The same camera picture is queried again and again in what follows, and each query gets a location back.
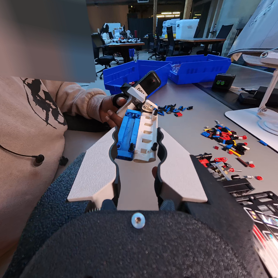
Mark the blue and white lego panel assembly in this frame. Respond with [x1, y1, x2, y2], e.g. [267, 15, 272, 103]
[116, 109, 158, 164]

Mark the black padded wrist rest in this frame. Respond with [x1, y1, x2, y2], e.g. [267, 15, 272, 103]
[63, 113, 111, 133]

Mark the stack of white storage boxes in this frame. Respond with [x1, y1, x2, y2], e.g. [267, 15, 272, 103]
[162, 18, 200, 39]

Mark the black cord with round end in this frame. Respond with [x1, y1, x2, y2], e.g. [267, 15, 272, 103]
[0, 143, 45, 167]

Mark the person's left hand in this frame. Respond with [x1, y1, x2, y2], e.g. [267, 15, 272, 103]
[99, 94, 128, 129]

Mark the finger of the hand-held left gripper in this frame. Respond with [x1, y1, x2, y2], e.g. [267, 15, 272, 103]
[127, 87, 147, 106]

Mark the person's left forearm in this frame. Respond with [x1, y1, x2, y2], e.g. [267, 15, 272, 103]
[41, 79, 108, 122]

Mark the lego instruction booklet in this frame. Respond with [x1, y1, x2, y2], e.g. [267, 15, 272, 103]
[228, 0, 278, 57]

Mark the pile of mixed lego pieces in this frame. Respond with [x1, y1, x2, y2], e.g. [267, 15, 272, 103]
[201, 120, 250, 157]

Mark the partly built lego car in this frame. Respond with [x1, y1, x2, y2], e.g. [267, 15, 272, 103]
[194, 153, 255, 197]

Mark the lego sticker sheet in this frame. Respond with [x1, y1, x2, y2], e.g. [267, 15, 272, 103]
[233, 191, 278, 278]

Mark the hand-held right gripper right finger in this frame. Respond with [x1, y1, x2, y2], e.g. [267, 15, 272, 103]
[154, 127, 208, 203]

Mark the black power adapter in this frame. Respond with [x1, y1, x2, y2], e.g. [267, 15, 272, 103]
[238, 86, 278, 105]

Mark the pile of blue black lego pins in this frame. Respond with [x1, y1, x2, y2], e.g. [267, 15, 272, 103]
[157, 104, 194, 117]

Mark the black device with green display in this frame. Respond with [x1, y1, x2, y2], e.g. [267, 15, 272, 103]
[212, 73, 236, 91]

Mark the person's torso beige hoodie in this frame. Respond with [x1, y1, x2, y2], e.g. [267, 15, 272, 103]
[0, 76, 68, 261]

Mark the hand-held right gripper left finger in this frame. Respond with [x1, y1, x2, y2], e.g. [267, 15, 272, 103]
[67, 127, 121, 209]

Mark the white book stand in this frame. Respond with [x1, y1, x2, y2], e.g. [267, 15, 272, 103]
[225, 47, 278, 152]

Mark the blue plastic parts bin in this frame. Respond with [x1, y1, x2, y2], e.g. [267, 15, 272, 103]
[103, 60, 172, 96]
[166, 54, 232, 85]

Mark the background wooden desk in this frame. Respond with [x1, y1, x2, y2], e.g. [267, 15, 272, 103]
[108, 42, 145, 63]

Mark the wooden stand board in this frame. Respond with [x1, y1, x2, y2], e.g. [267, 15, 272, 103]
[241, 52, 278, 68]

